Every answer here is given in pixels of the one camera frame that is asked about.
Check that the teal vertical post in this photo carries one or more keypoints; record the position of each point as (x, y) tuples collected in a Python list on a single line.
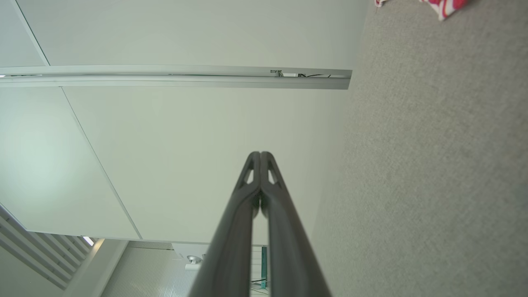
[(263, 264)]

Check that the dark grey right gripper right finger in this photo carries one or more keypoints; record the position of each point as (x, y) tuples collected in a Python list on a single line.
[(288, 255)]

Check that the bright ceiling lamp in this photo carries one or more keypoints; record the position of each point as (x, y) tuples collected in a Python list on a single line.
[(88, 241)]

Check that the silver round spotlight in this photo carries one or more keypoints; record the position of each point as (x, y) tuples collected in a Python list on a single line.
[(194, 259)]

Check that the red basketball jersey white sleeves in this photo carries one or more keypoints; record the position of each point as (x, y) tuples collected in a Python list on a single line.
[(447, 6)]

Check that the grey metal partition post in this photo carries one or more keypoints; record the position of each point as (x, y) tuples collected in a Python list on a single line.
[(165, 80)]

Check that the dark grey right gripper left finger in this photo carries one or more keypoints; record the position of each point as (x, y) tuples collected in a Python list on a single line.
[(231, 255)]

